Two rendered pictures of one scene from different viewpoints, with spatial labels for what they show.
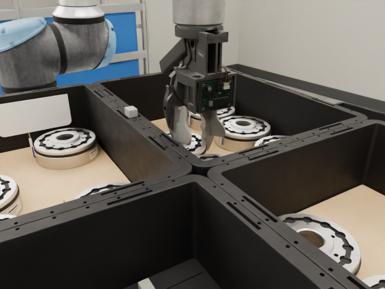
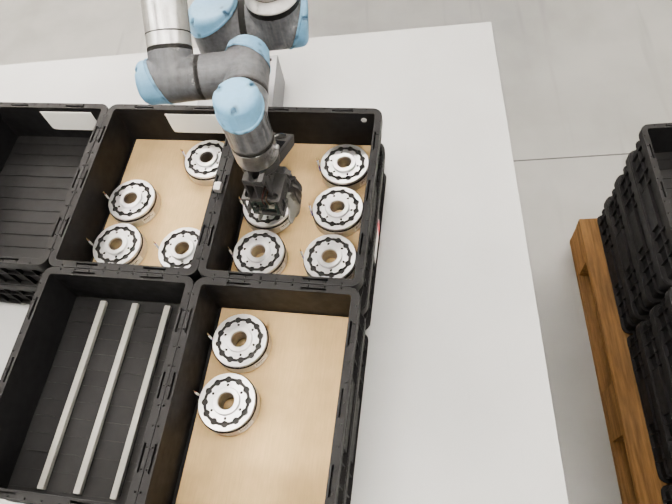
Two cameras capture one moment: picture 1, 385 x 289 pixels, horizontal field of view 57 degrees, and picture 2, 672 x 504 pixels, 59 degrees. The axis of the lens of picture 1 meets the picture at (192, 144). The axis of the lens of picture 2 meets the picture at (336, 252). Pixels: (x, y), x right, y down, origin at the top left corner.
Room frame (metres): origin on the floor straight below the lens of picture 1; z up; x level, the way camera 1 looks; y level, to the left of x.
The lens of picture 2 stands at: (0.19, -0.59, 1.85)
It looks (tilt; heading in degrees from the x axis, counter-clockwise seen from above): 61 degrees down; 51
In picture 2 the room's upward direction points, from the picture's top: 14 degrees counter-clockwise
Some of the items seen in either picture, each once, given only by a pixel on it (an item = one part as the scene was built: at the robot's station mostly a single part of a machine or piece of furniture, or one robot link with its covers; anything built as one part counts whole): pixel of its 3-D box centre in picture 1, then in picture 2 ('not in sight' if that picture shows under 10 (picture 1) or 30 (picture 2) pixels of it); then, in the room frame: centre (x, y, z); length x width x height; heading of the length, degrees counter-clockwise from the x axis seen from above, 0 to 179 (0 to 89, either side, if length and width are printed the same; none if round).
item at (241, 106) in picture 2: not in sight; (243, 116); (0.54, -0.01, 1.15); 0.09 x 0.08 x 0.11; 40
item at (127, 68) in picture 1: (91, 59); not in sight; (2.41, 0.68, 0.60); 0.72 x 0.03 x 0.56; 128
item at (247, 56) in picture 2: not in sight; (237, 73); (0.61, 0.07, 1.15); 0.11 x 0.11 x 0.08; 40
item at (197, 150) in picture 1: (176, 144); (267, 205); (0.54, 0.03, 0.86); 0.10 x 0.10 x 0.01
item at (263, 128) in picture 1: (243, 127); (337, 208); (0.62, -0.10, 0.86); 0.10 x 0.10 x 0.01
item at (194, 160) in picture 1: (211, 104); (296, 190); (0.58, -0.03, 0.92); 0.40 x 0.30 x 0.02; 31
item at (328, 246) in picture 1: (309, 240); (239, 339); (0.30, -0.12, 0.86); 0.05 x 0.05 x 0.01
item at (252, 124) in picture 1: (243, 124); (337, 207); (0.62, -0.10, 0.86); 0.05 x 0.05 x 0.01
